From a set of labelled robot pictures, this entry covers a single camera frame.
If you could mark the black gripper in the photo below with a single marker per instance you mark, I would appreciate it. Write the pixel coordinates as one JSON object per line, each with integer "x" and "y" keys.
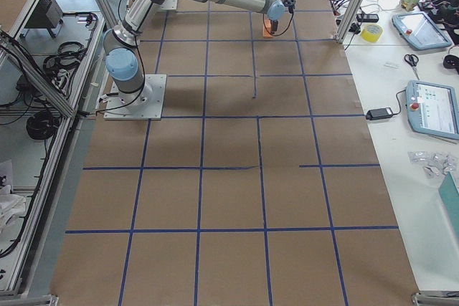
{"x": 273, "y": 22}

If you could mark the orange foam block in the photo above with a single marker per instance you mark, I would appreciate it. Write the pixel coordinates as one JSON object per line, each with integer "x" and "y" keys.
{"x": 267, "y": 29}

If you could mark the yellow tape roll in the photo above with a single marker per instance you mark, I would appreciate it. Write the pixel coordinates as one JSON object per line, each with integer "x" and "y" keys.
{"x": 371, "y": 33}

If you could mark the black power adapter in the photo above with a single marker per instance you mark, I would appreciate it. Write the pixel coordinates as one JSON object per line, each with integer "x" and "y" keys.
{"x": 379, "y": 113}

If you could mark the far teach pendant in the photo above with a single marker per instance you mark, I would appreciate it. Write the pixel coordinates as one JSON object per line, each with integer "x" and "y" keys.
{"x": 420, "y": 32}

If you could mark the teach pendant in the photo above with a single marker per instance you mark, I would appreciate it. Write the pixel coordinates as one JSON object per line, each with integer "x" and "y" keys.
{"x": 432, "y": 109}
{"x": 420, "y": 32}

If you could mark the near teach pendant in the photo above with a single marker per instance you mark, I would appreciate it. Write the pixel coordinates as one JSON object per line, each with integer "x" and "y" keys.
{"x": 432, "y": 109}

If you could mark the bag of screws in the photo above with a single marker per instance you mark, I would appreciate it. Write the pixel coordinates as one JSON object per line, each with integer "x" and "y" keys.
{"x": 434, "y": 164}

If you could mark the teal board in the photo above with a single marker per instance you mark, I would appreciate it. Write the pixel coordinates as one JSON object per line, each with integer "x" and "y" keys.
{"x": 448, "y": 192}

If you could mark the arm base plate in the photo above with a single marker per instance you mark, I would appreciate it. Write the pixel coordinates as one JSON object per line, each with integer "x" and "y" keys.
{"x": 148, "y": 105}
{"x": 168, "y": 5}

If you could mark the aluminium frame post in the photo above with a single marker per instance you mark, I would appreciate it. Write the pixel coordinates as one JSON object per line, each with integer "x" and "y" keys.
{"x": 353, "y": 1}

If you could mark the black handled scissors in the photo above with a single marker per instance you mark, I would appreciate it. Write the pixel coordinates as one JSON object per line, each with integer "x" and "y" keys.
{"x": 412, "y": 60}

